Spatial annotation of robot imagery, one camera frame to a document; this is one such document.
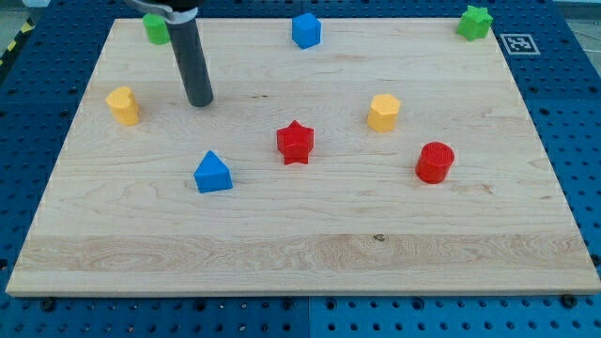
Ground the blue cube block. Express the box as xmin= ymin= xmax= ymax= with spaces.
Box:
xmin=292 ymin=13 xmax=321 ymax=50

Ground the yellow heart block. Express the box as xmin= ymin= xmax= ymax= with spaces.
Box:
xmin=105 ymin=86 xmax=139 ymax=126

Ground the blue triangle block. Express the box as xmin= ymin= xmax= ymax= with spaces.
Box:
xmin=193 ymin=150 xmax=233 ymax=193

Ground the wooden board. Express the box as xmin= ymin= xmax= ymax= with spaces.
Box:
xmin=7 ymin=18 xmax=600 ymax=297

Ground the green cylinder block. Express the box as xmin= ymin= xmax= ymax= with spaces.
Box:
xmin=142 ymin=13 xmax=170 ymax=45

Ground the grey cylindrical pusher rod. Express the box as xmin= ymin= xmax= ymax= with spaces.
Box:
xmin=167 ymin=1 xmax=213 ymax=107

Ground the yellow hexagon block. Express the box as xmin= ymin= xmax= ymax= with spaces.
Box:
xmin=367 ymin=94 xmax=401 ymax=132

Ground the green star block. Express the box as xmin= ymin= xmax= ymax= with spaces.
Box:
xmin=456 ymin=5 xmax=493 ymax=41

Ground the red cylinder block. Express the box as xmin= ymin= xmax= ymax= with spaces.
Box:
xmin=415 ymin=142 xmax=455 ymax=184

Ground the white fiducial marker tag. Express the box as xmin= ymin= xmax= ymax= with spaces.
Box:
xmin=500 ymin=33 xmax=540 ymax=55

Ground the red star block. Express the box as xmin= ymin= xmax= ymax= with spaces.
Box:
xmin=276 ymin=120 xmax=315 ymax=165

